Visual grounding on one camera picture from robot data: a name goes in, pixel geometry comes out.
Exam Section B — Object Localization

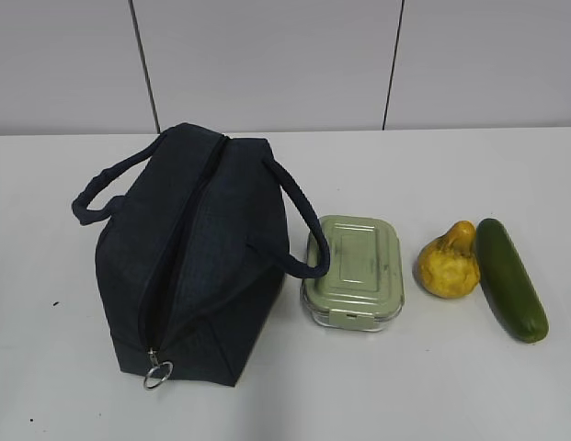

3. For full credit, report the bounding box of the dark navy fabric lunch bag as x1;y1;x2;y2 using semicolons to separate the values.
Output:
72;123;330;389

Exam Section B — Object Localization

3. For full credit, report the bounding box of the green lid glass food container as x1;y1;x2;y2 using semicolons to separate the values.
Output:
301;215;405;333

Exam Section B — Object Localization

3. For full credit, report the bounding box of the yellow pear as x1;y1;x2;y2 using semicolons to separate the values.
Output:
415;220;481;300

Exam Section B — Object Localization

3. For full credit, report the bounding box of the dark green cucumber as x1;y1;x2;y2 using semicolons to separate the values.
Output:
474;218;549;344

